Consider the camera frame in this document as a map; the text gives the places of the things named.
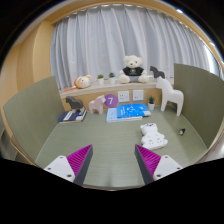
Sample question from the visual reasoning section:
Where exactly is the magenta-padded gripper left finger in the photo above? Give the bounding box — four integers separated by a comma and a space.
43, 143, 94, 187

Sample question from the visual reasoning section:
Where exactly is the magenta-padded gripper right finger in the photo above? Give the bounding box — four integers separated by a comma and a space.
134, 143, 184, 185

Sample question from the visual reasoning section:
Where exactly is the white bear-shaped power strip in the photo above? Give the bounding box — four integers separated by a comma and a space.
139, 122, 169, 151

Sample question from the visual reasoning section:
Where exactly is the dark navy book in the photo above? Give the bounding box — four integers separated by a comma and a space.
58, 108, 88, 124

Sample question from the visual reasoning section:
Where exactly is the green partition panel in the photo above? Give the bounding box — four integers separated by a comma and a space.
2, 75, 66, 163
173, 63, 224, 149

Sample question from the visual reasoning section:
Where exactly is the small potted plant white pot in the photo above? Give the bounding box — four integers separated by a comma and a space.
147, 95, 156, 111
96, 73, 105, 86
108, 72, 117, 85

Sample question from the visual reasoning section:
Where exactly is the dark grey horse figurine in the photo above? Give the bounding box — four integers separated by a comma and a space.
65, 96, 86, 114

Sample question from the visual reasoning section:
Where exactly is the pink horse figurine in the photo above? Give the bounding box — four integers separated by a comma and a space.
87, 94, 107, 116

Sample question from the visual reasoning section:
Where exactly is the large white horse figurine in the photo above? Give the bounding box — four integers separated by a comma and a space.
155, 76, 185, 117

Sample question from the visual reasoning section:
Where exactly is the light blue book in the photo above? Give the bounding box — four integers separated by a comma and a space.
105, 107, 152, 123

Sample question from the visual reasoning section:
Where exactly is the purple round number sign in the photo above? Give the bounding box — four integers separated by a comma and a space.
103, 93, 119, 109

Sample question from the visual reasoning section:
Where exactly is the beige window ledge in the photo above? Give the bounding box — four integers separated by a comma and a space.
59, 77, 175, 100

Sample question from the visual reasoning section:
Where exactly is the small cream plush toy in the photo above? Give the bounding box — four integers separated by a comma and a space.
73, 74, 94, 90

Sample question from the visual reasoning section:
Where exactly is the black horse figurine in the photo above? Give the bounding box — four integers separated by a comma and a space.
149, 65, 166, 80

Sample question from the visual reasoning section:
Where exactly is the cream teddy bear black shirt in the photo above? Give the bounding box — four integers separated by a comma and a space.
118, 54, 150, 85

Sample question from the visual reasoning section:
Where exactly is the grey curtain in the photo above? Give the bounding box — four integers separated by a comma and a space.
49, 3, 221, 90

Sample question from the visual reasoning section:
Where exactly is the white wall socket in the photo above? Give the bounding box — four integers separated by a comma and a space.
132, 89, 145, 102
117, 90, 131, 103

